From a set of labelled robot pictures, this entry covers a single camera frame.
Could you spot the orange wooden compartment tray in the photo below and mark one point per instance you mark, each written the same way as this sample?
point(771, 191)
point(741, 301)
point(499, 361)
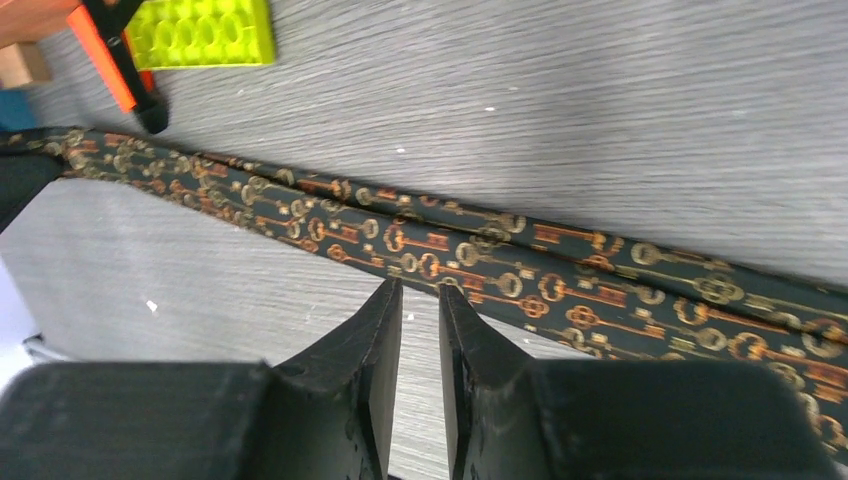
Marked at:
point(33, 20)

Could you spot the lime green flat brick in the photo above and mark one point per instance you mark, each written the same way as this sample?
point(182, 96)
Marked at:
point(193, 34)

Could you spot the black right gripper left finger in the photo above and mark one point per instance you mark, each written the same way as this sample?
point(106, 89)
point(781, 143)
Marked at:
point(325, 413)

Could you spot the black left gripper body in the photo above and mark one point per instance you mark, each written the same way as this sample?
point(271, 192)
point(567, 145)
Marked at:
point(23, 177)

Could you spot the blue toy brick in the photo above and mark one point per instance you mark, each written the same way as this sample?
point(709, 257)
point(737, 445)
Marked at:
point(15, 111)

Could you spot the tan wooden block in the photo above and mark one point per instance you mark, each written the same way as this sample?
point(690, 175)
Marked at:
point(22, 66)

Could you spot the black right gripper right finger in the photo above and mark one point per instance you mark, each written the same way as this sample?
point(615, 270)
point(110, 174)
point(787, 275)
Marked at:
point(510, 415)

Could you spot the small black tripod stand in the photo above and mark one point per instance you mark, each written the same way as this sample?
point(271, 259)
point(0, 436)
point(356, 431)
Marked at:
point(129, 66)

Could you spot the black key pattern tie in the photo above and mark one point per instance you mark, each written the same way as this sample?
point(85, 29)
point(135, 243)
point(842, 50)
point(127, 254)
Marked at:
point(599, 293)

